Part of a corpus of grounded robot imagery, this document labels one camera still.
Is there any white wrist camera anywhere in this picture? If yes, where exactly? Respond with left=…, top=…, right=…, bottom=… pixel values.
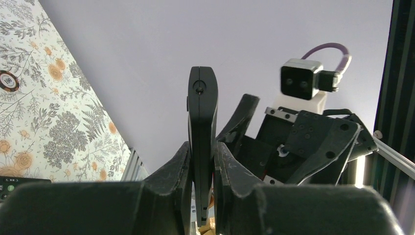
left=271, top=59, right=343, bottom=115

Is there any black remote control with buttons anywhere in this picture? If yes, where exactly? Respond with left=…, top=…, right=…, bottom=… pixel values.
left=0, top=176, right=51, bottom=203

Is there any black remote control back up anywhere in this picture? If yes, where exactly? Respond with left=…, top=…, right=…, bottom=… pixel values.
left=187, top=66, right=218, bottom=226

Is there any floral table mat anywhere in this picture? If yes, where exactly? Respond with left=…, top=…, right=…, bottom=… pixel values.
left=0, top=0, right=131, bottom=182

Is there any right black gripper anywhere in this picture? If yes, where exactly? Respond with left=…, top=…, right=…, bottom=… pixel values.
left=216, top=94, right=378, bottom=185

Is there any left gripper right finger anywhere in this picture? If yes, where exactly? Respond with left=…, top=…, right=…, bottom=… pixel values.
left=214, top=142, right=403, bottom=235

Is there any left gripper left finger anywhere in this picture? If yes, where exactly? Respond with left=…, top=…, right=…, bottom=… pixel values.
left=0, top=142, right=192, bottom=235

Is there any small dark ring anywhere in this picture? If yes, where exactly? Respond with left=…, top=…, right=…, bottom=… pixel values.
left=0, top=70, right=20, bottom=93

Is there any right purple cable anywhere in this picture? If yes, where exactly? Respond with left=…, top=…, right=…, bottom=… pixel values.
left=300, top=42, right=352, bottom=75

